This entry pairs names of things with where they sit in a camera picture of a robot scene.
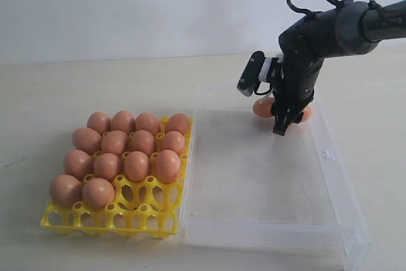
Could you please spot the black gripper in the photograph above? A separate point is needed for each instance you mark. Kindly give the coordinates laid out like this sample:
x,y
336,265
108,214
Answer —
x,y
294,90

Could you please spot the clear plastic box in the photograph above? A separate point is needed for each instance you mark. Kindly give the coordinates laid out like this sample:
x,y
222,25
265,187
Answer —
x,y
247,187

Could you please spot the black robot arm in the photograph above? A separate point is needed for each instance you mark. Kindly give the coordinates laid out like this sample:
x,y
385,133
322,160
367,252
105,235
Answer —
x,y
354,28

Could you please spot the yellow plastic egg tray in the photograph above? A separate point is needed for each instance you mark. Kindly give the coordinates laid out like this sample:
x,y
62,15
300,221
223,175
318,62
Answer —
x,y
147,207

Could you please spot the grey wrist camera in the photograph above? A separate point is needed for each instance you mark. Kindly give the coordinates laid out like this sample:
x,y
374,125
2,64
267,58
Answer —
x,y
260,69

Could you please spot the brown egg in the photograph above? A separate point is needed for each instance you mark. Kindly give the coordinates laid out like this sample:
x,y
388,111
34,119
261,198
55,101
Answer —
x,y
307,113
263,107
178,122
114,142
142,141
148,122
87,140
107,166
65,190
97,193
78,164
167,166
124,121
136,166
174,141

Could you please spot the brown egg tray corner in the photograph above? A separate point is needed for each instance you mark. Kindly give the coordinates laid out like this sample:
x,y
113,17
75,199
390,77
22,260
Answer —
x,y
100,122

